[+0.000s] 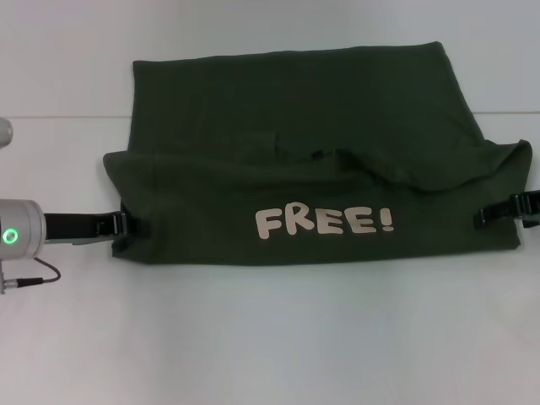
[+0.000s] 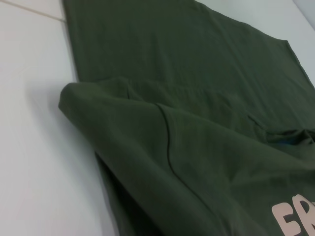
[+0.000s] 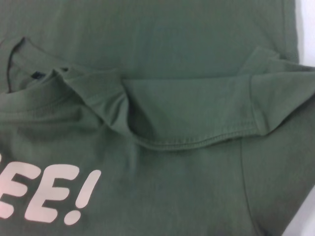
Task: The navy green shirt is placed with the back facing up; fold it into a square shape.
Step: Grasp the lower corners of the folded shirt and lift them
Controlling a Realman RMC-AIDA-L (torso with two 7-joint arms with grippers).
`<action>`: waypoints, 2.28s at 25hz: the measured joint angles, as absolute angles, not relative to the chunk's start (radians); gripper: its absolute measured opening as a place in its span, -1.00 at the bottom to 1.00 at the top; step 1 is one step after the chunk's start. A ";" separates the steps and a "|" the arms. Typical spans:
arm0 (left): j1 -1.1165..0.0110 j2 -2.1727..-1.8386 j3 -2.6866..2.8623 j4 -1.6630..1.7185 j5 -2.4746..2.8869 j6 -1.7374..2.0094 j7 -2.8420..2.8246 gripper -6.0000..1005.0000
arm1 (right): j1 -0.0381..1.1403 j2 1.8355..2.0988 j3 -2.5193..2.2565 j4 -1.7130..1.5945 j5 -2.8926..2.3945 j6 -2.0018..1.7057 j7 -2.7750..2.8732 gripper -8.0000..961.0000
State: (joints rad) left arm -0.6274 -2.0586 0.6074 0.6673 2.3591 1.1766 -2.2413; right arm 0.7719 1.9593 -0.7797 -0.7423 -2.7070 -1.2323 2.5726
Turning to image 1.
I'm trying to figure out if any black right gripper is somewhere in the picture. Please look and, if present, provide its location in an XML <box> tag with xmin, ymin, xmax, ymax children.
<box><xmin>472</xmin><ymin>192</ymin><xmax>540</xmax><ymax>231</ymax></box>

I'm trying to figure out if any dark red left wrist cable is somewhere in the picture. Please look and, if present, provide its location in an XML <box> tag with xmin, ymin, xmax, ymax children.
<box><xmin>15</xmin><ymin>256</ymin><xmax>62</xmax><ymax>289</ymax></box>

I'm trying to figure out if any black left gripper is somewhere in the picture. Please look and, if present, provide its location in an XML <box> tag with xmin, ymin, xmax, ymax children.
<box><xmin>41</xmin><ymin>212</ymin><xmax>152</xmax><ymax>242</ymax></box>

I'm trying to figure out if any dark green t-shirt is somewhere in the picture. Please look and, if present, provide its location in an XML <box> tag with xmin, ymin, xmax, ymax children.
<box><xmin>102</xmin><ymin>40</ymin><xmax>535</xmax><ymax>271</ymax></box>

